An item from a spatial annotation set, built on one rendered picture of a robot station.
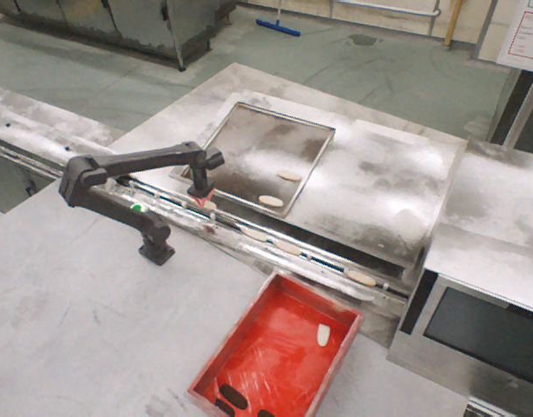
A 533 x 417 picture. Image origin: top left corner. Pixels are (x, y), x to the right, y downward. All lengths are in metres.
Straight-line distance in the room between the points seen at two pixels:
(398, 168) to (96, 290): 1.23
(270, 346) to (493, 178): 0.81
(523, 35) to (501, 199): 0.77
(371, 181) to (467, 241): 0.70
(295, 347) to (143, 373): 0.47
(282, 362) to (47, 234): 1.07
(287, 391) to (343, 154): 0.96
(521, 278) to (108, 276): 1.28
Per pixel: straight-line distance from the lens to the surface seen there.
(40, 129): 2.30
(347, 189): 1.67
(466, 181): 1.24
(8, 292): 1.78
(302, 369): 1.36
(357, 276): 1.50
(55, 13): 5.40
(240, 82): 2.53
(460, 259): 1.05
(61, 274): 1.73
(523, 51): 1.85
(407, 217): 1.63
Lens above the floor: 2.09
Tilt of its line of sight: 47 degrees down
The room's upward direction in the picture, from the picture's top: 3 degrees counter-clockwise
